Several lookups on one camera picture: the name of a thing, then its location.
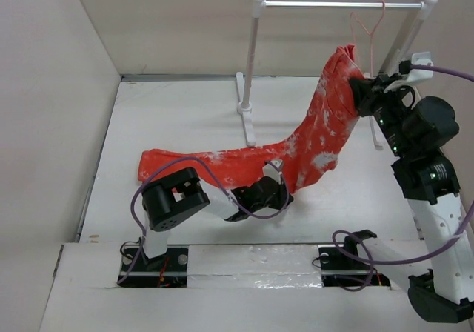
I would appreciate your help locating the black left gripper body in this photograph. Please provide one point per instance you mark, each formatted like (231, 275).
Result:
(275, 201)

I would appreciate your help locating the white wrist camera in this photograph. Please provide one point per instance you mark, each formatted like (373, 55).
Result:
(413, 71)
(273, 169)

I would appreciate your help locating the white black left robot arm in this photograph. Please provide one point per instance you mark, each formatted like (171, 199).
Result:
(175, 198)

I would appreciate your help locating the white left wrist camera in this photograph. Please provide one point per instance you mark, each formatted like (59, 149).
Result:
(273, 169)

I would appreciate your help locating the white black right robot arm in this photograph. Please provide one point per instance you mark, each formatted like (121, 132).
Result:
(428, 181)

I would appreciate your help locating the red white tie-dye trousers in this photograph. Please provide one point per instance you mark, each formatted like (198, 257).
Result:
(313, 147)

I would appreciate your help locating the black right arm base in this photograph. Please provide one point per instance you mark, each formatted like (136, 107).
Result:
(337, 270)

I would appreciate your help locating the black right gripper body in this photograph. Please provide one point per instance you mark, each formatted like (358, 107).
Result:
(389, 107)

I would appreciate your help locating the pink wire hanger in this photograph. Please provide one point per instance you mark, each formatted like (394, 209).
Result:
(370, 33)

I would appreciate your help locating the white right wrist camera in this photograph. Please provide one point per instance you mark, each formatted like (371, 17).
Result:
(413, 71)

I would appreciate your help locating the white clothes rack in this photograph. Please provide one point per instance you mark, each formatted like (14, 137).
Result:
(397, 52)

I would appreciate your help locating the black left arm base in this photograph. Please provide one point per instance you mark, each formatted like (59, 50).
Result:
(165, 271)

